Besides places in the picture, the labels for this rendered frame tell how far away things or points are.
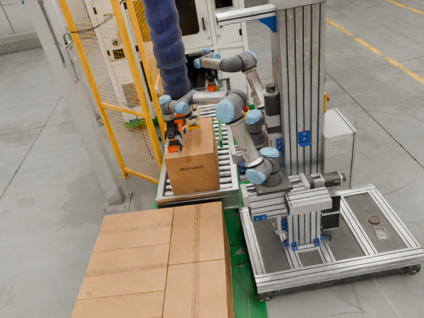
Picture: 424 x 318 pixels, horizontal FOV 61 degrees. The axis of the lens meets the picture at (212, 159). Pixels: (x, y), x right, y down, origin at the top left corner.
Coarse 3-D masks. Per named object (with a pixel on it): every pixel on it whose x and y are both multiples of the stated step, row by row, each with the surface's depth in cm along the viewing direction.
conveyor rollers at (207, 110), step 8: (200, 104) 451; (208, 104) 444; (216, 104) 442; (208, 112) 428; (216, 120) 413; (216, 128) 399; (224, 128) 390; (216, 136) 384; (224, 136) 376; (216, 144) 369; (224, 144) 369; (224, 152) 353; (224, 168) 331; (224, 176) 324; (168, 184) 329; (224, 184) 311; (168, 192) 313
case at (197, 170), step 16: (208, 128) 314; (192, 144) 296; (208, 144) 292; (176, 160) 285; (192, 160) 285; (208, 160) 286; (176, 176) 294; (192, 176) 294; (208, 176) 295; (176, 192) 304; (192, 192) 304
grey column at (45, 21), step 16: (32, 0) 275; (48, 0) 283; (32, 16) 282; (48, 16) 282; (48, 32) 289; (48, 48) 296; (64, 64) 302; (64, 80) 312; (80, 80) 324; (64, 96) 321; (80, 96) 321; (80, 112) 330; (80, 128) 340; (96, 128) 346; (96, 144) 350; (96, 160) 361; (112, 176) 374; (112, 192) 385; (112, 208) 391; (128, 208) 388
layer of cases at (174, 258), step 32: (128, 224) 288; (160, 224) 283; (192, 224) 277; (224, 224) 289; (96, 256) 265; (128, 256) 260; (160, 256) 256; (192, 256) 251; (224, 256) 247; (96, 288) 241; (128, 288) 237; (160, 288) 233; (192, 288) 230; (224, 288) 226
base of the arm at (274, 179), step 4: (276, 172) 220; (280, 172) 224; (268, 176) 221; (272, 176) 220; (276, 176) 221; (280, 176) 224; (264, 180) 224; (268, 180) 222; (272, 180) 221; (276, 180) 222; (280, 180) 223; (264, 184) 224; (268, 184) 222; (272, 184) 222; (276, 184) 222
